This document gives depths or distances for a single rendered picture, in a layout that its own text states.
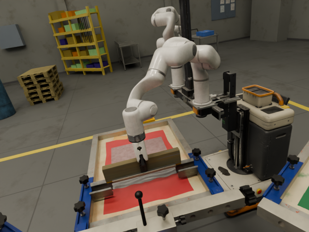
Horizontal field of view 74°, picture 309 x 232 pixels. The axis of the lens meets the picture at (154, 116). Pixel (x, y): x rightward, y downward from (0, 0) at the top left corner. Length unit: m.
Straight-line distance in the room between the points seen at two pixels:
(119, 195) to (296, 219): 0.70
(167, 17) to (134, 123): 0.90
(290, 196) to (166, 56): 0.77
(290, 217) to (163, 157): 0.50
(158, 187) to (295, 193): 0.58
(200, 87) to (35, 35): 9.58
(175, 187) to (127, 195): 0.23
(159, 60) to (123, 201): 0.65
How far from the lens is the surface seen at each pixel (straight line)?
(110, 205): 1.03
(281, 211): 0.87
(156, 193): 1.02
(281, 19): 10.81
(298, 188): 1.10
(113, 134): 1.51
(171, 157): 0.97
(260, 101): 1.84
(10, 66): 10.96
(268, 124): 1.75
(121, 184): 1.10
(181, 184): 1.04
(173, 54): 0.90
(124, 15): 10.30
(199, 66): 1.28
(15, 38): 10.37
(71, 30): 8.87
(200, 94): 1.33
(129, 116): 0.81
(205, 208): 0.84
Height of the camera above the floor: 1.68
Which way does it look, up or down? 25 degrees down
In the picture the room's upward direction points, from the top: 9 degrees counter-clockwise
